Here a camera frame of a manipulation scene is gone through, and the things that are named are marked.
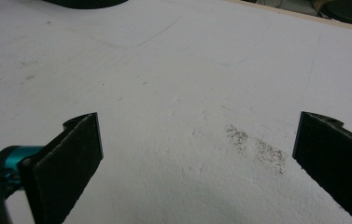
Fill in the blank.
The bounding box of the black oval tray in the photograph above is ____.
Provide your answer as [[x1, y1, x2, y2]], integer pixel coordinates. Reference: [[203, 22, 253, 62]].
[[40, 0, 130, 10]]

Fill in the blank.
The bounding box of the black round stool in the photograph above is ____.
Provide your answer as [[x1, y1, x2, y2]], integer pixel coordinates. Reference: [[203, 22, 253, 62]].
[[317, 0, 352, 29]]

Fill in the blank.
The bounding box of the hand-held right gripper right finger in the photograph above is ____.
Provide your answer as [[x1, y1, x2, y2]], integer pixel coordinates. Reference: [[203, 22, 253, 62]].
[[291, 110, 352, 224]]

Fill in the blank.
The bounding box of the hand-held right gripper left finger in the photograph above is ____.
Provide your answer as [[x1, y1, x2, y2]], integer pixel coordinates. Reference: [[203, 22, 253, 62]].
[[18, 112, 105, 224]]

